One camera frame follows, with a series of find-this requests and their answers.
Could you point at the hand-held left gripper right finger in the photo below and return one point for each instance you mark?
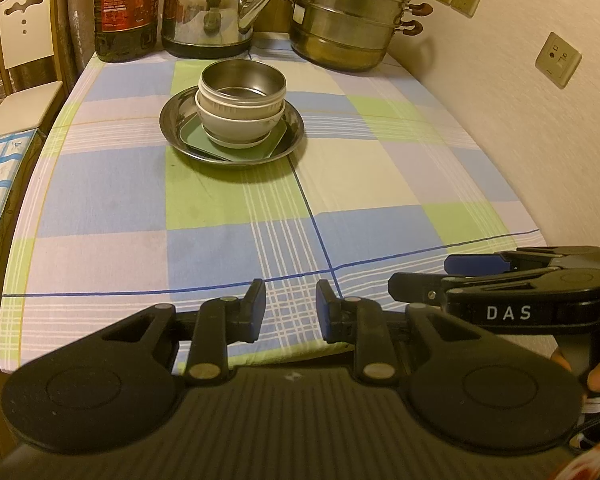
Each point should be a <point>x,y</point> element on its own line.
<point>325,310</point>

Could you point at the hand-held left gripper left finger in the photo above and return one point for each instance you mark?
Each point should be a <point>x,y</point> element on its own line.
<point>255,310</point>

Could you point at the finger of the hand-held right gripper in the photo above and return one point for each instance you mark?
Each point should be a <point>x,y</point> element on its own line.
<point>415,287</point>
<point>475,262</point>

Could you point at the green rectangular plate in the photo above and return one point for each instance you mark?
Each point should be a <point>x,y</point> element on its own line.
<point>195,137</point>

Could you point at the white ceramic bowl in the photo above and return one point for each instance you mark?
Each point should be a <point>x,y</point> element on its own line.
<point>235,127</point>

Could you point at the cream round plastic bowl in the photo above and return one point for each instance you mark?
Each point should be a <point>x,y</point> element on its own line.
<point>220,107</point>

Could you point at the wide steel plate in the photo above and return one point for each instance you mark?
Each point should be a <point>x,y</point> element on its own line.
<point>172,120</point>

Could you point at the deep steel bowl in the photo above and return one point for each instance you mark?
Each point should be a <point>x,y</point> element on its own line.
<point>240,80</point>

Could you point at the checked tablecloth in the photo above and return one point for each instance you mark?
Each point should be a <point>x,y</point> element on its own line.
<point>380,185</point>

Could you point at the steel steamer pot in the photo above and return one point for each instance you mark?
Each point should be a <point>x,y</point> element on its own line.
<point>345,25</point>

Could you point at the blue white patterned cloth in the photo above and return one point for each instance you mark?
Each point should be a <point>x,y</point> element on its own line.
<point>0,170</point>

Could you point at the steel kettle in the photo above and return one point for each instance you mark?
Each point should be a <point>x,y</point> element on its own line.
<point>205,10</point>

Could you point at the cooking oil bottle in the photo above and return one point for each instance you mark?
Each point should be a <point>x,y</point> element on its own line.
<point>125,10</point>

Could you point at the beige patterned curtain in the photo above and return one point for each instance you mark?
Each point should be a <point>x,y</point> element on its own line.
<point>77,10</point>

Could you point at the white chair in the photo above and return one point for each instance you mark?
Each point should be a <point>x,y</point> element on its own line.
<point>25,25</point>

